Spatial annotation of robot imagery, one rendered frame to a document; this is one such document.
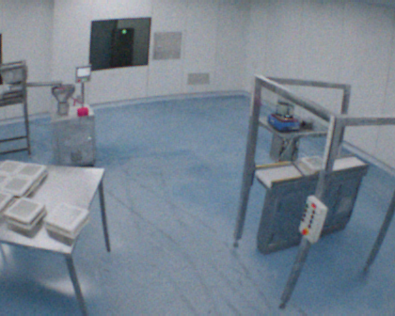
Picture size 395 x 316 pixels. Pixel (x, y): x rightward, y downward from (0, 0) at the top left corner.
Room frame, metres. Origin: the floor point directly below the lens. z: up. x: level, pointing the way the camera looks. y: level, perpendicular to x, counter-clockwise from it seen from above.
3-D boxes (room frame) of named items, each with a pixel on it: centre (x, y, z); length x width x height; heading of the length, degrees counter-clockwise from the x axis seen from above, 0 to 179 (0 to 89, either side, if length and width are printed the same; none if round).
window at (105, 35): (7.14, 1.81, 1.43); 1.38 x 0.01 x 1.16; 120
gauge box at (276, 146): (2.47, -0.67, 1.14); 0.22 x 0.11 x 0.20; 112
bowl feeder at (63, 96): (4.24, 1.84, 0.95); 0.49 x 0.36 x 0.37; 120
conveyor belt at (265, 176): (2.80, -1.16, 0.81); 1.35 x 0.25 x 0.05; 112
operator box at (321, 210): (1.72, -0.75, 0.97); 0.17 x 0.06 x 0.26; 22
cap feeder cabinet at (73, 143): (4.22, 1.77, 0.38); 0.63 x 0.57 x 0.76; 120
